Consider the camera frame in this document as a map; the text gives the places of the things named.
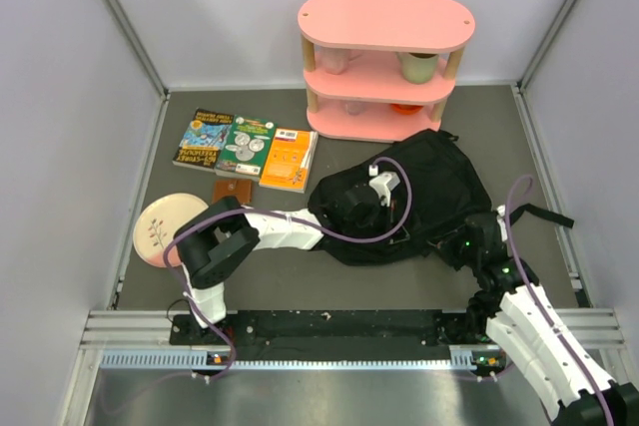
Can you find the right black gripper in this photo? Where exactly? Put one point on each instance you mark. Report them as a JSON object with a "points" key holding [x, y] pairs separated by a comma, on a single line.
{"points": [[447, 247]]}

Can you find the orange paperback book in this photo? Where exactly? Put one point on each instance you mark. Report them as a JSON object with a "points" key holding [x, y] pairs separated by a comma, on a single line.
{"points": [[289, 160]]}

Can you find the clear glass cup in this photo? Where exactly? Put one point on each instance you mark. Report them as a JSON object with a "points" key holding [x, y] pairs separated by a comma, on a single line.
{"points": [[354, 108]]}

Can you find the cream floral plate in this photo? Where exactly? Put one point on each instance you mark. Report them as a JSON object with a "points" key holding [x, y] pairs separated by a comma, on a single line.
{"points": [[158, 222]]}

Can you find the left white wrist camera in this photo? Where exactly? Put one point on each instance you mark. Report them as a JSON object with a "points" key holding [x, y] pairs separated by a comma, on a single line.
{"points": [[383, 183]]}

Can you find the brown leather wallet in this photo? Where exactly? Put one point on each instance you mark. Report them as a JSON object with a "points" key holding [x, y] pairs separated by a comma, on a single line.
{"points": [[240, 189]]}

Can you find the green paperback book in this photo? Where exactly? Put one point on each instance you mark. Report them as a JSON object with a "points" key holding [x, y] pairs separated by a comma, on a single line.
{"points": [[246, 149]]}

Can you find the orange bowl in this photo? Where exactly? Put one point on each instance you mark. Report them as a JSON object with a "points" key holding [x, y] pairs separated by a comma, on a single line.
{"points": [[406, 109]]}

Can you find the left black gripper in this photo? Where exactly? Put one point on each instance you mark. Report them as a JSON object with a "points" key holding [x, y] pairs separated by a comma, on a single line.
{"points": [[387, 222]]}

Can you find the pink three-tier shelf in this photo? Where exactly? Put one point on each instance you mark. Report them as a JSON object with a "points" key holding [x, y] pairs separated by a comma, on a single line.
{"points": [[380, 29]]}

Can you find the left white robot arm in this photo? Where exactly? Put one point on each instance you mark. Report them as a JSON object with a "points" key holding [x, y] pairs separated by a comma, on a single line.
{"points": [[214, 243]]}

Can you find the black student backpack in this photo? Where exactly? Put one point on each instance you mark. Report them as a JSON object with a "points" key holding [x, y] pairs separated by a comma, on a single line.
{"points": [[439, 188]]}

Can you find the green mug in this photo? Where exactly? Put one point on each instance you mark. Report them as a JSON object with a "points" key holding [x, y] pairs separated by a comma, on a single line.
{"points": [[417, 68]]}

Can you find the grey cable duct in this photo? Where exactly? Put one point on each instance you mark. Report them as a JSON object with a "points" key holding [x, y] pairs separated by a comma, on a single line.
{"points": [[455, 359]]}

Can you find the pink mug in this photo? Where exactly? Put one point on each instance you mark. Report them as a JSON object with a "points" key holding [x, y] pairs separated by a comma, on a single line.
{"points": [[336, 60]]}

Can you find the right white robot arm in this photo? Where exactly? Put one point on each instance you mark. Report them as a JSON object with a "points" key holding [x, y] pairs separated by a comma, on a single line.
{"points": [[512, 309]]}

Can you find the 169-storey treehouse book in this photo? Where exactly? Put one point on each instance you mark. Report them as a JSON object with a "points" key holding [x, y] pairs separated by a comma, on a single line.
{"points": [[203, 140]]}

